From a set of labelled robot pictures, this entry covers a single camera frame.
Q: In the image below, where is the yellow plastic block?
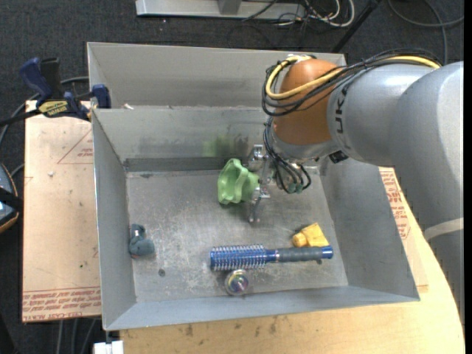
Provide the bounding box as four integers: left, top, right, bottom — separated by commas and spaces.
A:
291, 222, 330, 249

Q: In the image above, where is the grey metal bin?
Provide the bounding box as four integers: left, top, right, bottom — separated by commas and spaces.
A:
86, 41, 421, 331

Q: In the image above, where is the shiny multicolour round top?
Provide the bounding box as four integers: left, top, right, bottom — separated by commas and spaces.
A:
223, 268, 250, 296

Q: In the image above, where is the grey-blue toy animal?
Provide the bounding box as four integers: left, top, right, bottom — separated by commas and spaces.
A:
128, 223, 156, 260

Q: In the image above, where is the brown cardboard board red print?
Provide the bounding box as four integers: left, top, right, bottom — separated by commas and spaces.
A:
21, 100, 431, 324

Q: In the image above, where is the blue hairbrush grey handle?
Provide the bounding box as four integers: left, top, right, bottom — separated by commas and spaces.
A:
209, 244, 334, 272

